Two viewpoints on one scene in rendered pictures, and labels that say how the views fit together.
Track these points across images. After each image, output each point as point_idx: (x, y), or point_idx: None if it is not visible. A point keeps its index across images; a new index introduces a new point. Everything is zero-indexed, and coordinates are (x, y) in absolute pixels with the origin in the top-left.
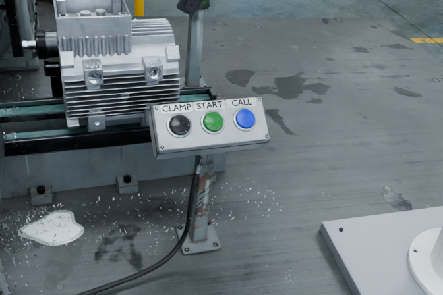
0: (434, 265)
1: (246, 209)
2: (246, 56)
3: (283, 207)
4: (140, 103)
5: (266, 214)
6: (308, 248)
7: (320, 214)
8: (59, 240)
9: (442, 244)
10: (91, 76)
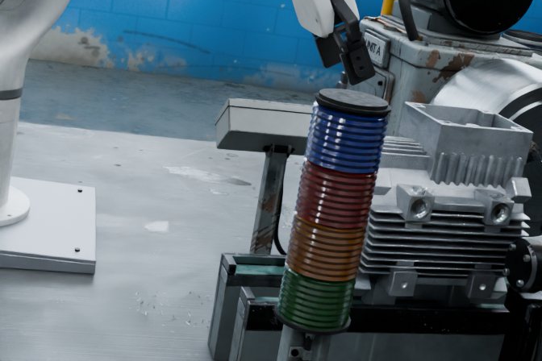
0: (6, 198)
1: (185, 300)
2: None
3: (131, 296)
4: None
5: (159, 294)
6: (119, 263)
7: (81, 284)
8: None
9: (10, 172)
10: None
